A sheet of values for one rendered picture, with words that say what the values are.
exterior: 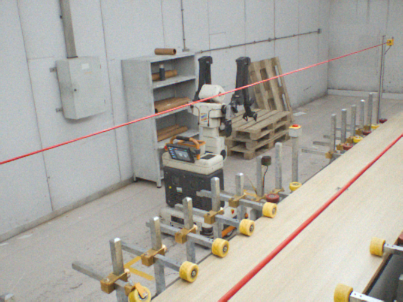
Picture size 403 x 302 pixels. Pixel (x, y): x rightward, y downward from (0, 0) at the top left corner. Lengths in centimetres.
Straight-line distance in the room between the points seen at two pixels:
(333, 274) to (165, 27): 451
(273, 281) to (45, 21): 360
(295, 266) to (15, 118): 327
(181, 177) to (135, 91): 165
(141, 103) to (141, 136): 41
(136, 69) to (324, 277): 375
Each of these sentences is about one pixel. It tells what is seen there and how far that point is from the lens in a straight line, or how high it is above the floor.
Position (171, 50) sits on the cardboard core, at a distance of 560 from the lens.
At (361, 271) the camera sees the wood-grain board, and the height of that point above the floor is 90.
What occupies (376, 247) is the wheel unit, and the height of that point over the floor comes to 96.
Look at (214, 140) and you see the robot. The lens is 421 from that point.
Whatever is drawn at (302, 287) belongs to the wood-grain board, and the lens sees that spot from 206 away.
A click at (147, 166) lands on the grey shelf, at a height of 25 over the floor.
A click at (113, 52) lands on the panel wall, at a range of 540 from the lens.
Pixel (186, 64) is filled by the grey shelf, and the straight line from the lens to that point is 595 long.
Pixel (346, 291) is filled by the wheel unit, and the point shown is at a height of 98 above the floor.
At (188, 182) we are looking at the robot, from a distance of 404.
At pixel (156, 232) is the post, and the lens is 217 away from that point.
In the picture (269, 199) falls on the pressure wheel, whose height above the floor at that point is 90.
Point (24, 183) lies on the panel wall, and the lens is 485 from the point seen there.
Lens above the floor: 206
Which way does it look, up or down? 18 degrees down
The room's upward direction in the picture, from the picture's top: 3 degrees counter-clockwise
